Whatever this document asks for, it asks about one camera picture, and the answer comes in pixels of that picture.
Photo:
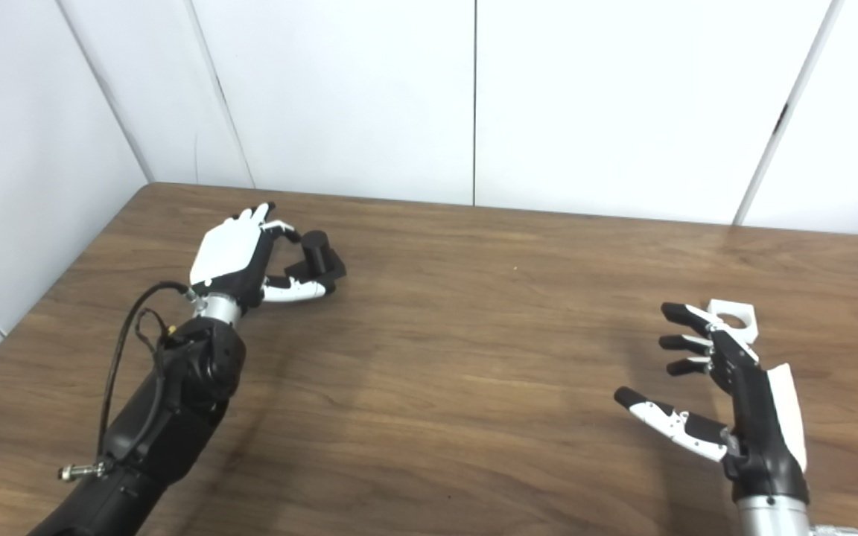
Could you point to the black peg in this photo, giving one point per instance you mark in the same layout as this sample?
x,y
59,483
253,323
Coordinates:
x,y
317,257

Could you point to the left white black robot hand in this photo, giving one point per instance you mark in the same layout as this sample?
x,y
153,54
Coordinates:
x,y
228,249

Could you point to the white square piece with hole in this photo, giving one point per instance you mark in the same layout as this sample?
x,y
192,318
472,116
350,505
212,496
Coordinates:
x,y
748,316

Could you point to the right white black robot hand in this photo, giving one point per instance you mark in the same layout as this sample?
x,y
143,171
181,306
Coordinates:
x,y
760,424

